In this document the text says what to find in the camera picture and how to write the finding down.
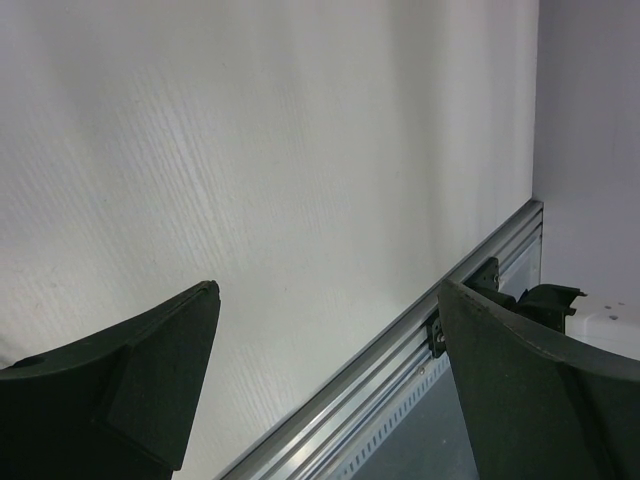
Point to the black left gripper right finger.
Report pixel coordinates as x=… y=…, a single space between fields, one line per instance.
x=538 y=404

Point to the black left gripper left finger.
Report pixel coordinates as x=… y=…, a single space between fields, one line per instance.
x=117 y=404

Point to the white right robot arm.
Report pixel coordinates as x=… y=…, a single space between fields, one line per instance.
x=603 y=323

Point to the aluminium mounting rail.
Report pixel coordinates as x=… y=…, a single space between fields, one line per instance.
x=391 y=412

